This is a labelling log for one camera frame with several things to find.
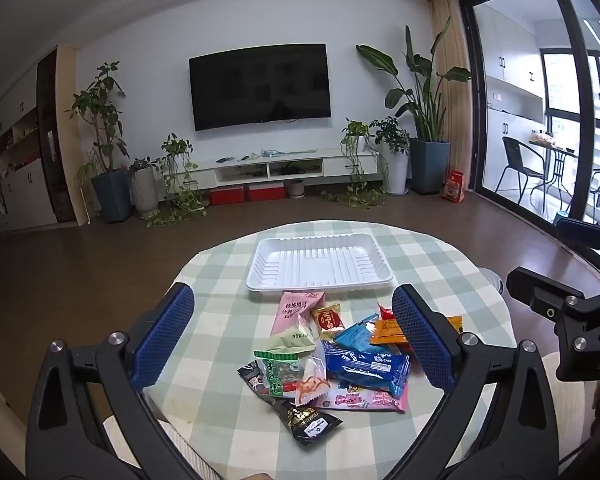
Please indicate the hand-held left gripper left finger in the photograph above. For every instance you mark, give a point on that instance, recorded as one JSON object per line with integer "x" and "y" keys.
{"x": 162, "y": 330}

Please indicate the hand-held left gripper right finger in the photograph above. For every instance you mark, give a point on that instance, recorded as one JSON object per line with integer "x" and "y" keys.
{"x": 422, "y": 332}

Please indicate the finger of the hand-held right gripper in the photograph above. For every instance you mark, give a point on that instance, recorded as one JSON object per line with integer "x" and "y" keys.
{"x": 535, "y": 287}
{"x": 580, "y": 232}

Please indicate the orange snack packet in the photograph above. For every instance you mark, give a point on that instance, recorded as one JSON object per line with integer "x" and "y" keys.
{"x": 387, "y": 331}

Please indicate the dark blue cake packet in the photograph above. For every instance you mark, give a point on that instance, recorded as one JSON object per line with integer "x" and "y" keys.
{"x": 365, "y": 362}

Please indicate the clear snack packet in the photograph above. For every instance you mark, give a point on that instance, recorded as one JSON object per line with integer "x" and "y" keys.
{"x": 312, "y": 380}

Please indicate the white plastic tray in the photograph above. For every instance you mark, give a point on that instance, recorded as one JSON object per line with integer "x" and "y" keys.
{"x": 320, "y": 262}

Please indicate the pale green snack packet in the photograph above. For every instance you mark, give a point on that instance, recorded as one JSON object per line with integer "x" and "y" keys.
{"x": 290, "y": 342}

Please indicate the white grey object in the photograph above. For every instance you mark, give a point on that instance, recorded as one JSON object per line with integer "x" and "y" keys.
{"x": 492, "y": 280}

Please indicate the light blue snack packet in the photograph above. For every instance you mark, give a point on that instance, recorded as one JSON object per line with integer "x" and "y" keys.
{"x": 357, "y": 335}

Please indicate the black balcony table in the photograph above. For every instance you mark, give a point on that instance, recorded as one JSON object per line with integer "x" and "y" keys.
{"x": 557, "y": 152}

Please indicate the pink cartoon snack packet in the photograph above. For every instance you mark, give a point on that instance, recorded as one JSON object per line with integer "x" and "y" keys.
{"x": 370, "y": 401}

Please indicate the red and gold snack packet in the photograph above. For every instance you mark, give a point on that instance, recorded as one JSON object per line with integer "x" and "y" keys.
{"x": 328, "y": 319}

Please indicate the small black snack packet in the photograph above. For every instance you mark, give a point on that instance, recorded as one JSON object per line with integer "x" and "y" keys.
{"x": 250, "y": 375}

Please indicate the clear packet with green print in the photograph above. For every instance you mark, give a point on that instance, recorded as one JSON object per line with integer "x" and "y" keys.
{"x": 275, "y": 367}

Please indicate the red paper bag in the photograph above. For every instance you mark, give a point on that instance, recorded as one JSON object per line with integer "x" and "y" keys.
{"x": 455, "y": 187}

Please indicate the trailing pothos plant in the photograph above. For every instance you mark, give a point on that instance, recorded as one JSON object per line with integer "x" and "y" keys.
{"x": 177, "y": 195}

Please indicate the plant in white ribbed pot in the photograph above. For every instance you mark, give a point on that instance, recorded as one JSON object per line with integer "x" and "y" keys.
{"x": 143, "y": 190}

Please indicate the white stick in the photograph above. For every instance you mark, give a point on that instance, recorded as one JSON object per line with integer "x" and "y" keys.
{"x": 86, "y": 207}

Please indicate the tall plant in blue-grey pot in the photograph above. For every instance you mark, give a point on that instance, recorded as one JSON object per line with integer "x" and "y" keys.
{"x": 111, "y": 195}

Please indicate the black and gold snack packet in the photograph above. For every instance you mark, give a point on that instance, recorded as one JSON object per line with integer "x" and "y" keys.
{"x": 305, "y": 420}

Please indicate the red storage box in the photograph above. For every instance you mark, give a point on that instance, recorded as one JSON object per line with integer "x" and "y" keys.
{"x": 266, "y": 192}
{"x": 226, "y": 195}

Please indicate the large-leaf plant in dark pot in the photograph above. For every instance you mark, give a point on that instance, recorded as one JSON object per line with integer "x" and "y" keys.
{"x": 430, "y": 165}

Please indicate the leafy plant in white pot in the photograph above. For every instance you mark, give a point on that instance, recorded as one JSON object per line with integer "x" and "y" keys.
{"x": 397, "y": 170}

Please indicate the black sliding glass door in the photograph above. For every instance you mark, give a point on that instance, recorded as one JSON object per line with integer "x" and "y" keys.
{"x": 467, "y": 110}

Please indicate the white television cabinet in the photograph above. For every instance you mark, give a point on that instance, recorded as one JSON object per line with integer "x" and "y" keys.
{"x": 240, "y": 172}

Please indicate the small brown flower pot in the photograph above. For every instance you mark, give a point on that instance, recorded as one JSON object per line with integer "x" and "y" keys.
{"x": 295, "y": 189}

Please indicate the white balcony cabinets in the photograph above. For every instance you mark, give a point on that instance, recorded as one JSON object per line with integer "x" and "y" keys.
{"x": 510, "y": 50}

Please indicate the teal item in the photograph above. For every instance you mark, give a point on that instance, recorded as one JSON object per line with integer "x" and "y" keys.
{"x": 272, "y": 152}

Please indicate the hanging pothos plant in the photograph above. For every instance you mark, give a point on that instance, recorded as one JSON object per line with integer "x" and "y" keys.
{"x": 356, "y": 132}

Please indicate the beige curtain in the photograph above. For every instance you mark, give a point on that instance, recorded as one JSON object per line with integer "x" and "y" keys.
{"x": 452, "y": 50}

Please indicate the white wall storage unit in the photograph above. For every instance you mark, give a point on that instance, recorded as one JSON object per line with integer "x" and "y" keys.
{"x": 25, "y": 160}

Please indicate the wall-mounted black television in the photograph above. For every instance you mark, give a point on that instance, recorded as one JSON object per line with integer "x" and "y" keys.
{"x": 260, "y": 85}

